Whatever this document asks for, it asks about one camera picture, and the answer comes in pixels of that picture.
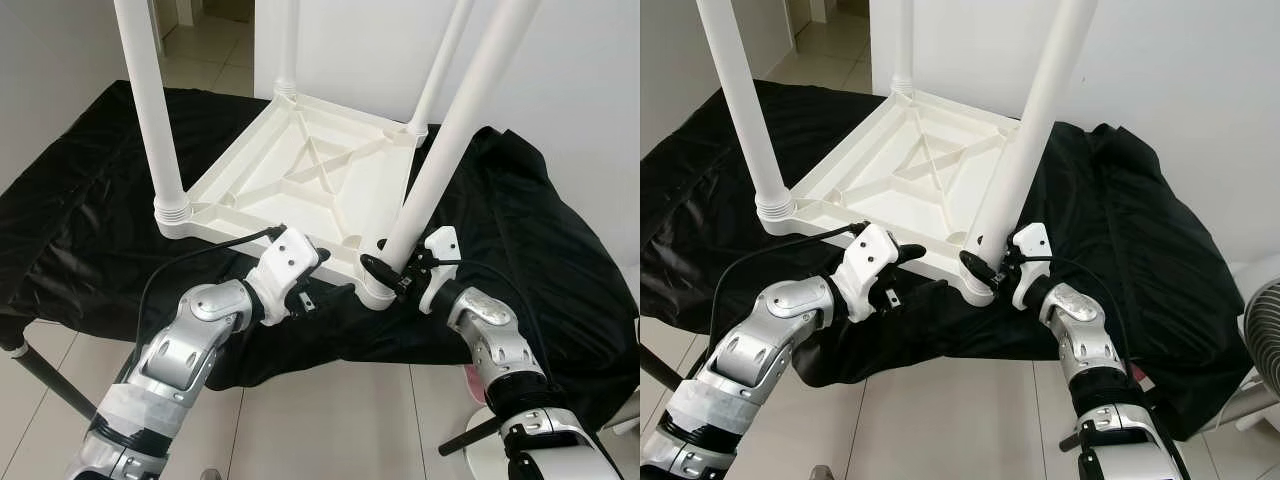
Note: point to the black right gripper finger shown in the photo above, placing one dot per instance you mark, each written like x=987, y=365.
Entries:
x=979, y=267
x=382, y=271

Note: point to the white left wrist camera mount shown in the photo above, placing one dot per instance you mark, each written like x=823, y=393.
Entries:
x=868, y=262
x=283, y=265

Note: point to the white fan head grille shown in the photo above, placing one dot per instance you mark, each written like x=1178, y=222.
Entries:
x=1264, y=340

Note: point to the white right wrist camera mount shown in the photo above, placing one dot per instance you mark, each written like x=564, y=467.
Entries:
x=1034, y=242
x=443, y=245

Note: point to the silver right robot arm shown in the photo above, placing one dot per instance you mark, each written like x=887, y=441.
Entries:
x=1085, y=340
x=495, y=345

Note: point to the pink cushioned seat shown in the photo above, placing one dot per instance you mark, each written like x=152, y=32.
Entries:
x=1140, y=373
x=471, y=380

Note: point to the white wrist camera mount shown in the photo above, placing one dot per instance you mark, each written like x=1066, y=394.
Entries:
x=443, y=245
x=283, y=265
x=868, y=262
x=1034, y=242

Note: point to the white plastic table leg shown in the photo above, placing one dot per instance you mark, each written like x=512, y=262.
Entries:
x=286, y=45
x=1045, y=100
x=902, y=45
x=150, y=100
x=745, y=100
x=440, y=60
x=470, y=110

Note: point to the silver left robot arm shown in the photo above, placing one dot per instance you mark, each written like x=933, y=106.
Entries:
x=180, y=355
x=755, y=355

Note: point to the white plastic table top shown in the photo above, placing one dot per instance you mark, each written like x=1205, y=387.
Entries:
x=270, y=190
x=870, y=185

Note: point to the black cloth cover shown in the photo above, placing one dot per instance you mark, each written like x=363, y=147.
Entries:
x=540, y=260
x=1150, y=260

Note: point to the white metal pole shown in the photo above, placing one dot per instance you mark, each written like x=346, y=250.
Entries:
x=615, y=412
x=1240, y=415

